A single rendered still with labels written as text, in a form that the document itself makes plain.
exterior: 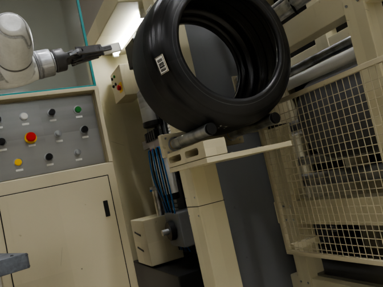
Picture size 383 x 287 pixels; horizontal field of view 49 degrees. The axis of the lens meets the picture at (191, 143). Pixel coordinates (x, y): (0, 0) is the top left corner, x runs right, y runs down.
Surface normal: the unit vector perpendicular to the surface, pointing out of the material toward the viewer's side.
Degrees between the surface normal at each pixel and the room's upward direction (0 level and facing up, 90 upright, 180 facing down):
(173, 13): 85
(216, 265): 90
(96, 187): 90
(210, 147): 90
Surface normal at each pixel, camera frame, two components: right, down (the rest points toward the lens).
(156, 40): -0.40, -0.08
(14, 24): 0.44, -0.31
